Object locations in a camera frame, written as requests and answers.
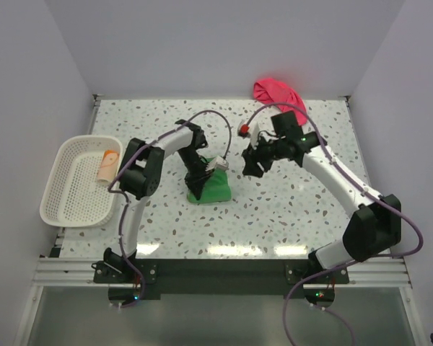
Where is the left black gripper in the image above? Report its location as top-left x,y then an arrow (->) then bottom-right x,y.
178,147 -> 214,200

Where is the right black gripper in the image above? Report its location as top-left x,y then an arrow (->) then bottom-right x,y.
242,132 -> 287,177

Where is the rolled orange white towel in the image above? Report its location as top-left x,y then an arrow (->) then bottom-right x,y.
96,150 -> 120,185

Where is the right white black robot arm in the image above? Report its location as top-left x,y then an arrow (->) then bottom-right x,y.
237,111 -> 401,283

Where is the pink towel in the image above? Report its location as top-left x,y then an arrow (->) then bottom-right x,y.
253,78 -> 307,125

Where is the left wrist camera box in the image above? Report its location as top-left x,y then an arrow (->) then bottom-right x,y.
206,156 -> 229,172

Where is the green towel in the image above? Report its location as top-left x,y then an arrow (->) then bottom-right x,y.
187,157 -> 232,204

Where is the white plastic basket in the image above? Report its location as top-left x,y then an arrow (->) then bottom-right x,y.
40,135 -> 123,228

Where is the aluminium frame rail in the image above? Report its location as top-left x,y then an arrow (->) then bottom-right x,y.
32,258 -> 412,288

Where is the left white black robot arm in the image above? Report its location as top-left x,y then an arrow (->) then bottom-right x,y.
103,120 -> 213,283

